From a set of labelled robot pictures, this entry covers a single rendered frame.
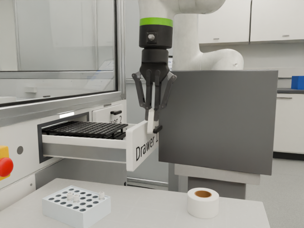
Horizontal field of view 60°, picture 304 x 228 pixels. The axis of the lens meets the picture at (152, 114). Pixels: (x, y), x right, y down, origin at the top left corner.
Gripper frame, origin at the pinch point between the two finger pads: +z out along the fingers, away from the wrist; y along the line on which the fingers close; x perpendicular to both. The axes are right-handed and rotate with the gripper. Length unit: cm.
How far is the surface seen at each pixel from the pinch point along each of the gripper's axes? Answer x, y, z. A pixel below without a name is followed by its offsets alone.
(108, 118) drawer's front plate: 31.9, -27.4, 6.5
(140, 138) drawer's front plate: -4.2, -2.1, 4.4
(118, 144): -9.3, -6.8, 5.4
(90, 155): -9.4, -14.7, 9.2
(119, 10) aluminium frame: 51, -31, -43
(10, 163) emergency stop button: -28.7, -23.3, 6.1
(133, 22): 173, -64, -60
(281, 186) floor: 196, 85, 91
